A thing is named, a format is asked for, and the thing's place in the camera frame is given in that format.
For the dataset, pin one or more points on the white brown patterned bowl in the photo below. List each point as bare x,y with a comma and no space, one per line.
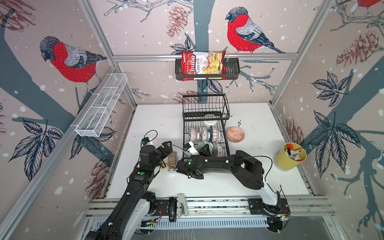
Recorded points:
204,133

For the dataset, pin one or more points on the small glass spice jar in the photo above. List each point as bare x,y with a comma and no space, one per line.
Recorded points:
172,162

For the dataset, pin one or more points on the red cassava chips bag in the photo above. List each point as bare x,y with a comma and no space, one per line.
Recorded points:
203,63

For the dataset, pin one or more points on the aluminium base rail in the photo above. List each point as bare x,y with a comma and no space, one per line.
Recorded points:
234,212

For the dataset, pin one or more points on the black wall wire basket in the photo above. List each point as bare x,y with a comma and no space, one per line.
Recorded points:
231,65

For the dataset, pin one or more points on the blue patterned bowl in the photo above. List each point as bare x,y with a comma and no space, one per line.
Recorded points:
214,134

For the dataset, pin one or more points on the yellow cup with markers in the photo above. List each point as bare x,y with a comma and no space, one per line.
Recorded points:
290,156

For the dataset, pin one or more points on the black two-tier dish rack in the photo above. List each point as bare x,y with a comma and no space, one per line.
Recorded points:
196,106

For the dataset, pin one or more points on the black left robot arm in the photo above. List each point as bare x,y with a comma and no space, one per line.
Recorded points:
137,201

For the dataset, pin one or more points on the white wire wall shelf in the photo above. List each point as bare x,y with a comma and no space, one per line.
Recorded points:
98,113

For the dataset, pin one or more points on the grey green patterned bowl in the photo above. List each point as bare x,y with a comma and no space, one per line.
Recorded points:
218,150

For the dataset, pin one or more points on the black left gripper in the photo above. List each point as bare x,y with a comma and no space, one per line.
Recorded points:
165,153

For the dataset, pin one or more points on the red orange patterned bowl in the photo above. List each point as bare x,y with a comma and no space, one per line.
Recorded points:
235,134

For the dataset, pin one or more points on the light green inside bowl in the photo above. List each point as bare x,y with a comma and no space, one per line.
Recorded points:
205,145

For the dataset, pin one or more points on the white ceramic bowl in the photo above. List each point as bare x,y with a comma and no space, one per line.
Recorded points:
210,120

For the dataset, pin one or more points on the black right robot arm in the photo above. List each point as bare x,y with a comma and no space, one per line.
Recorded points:
249,171

